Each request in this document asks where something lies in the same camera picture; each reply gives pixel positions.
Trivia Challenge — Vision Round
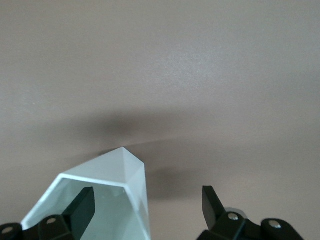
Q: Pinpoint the white hexagonal cup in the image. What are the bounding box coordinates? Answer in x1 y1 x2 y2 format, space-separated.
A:
21 146 151 240

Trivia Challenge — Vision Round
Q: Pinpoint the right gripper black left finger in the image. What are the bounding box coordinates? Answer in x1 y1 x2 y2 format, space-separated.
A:
0 186 97 240

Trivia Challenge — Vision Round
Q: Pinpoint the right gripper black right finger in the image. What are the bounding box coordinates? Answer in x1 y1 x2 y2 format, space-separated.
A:
197 185 303 240

